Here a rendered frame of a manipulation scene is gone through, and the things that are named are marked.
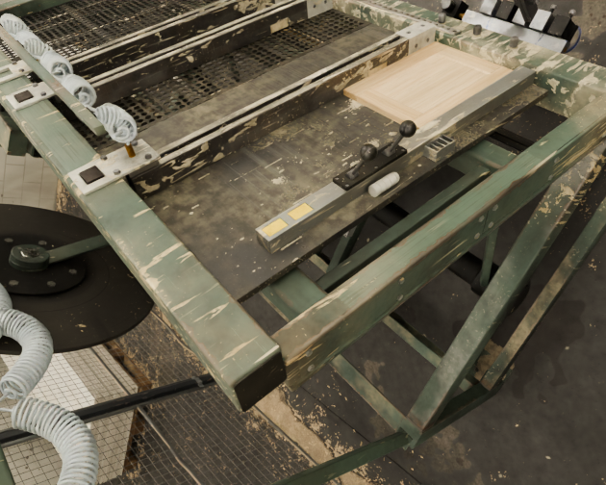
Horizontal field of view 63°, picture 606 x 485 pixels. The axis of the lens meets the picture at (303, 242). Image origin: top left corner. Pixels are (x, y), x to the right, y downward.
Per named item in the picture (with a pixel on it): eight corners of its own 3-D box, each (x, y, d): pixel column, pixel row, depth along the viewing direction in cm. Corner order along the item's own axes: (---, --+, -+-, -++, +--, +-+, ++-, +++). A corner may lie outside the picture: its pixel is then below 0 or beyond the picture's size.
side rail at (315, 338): (611, 136, 131) (627, 99, 123) (291, 394, 89) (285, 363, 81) (590, 127, 135) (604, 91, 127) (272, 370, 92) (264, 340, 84)
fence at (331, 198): (533, 84, 141) (536, 70, 138) (271, 254, 104) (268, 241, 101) (517, 78, 144) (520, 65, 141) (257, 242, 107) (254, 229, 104)
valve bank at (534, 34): (608, 29, 155) (588, 5, 137) (581, 73, 160) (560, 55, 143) (475, -8, 183) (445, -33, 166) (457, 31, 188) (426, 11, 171)
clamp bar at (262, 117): (438, 48, 160) (447, -32, 143) (102, 227, 114) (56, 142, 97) (415, 39, 166) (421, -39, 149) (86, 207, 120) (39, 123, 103)
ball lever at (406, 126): (397, 157, 118) (422, 127, 106) (386, 164, 117) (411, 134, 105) (388, 145, 119) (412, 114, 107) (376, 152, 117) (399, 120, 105)
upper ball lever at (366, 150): (361, 180, 114) (384, 151, 102) (349, 188, 112) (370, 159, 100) (351, 167, 114) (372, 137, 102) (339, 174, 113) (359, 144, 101)
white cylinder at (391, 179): (376, 199, 113) (400, 184, 116) (376, 190, 111) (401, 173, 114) (367, 193, 115) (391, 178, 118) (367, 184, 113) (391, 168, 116)
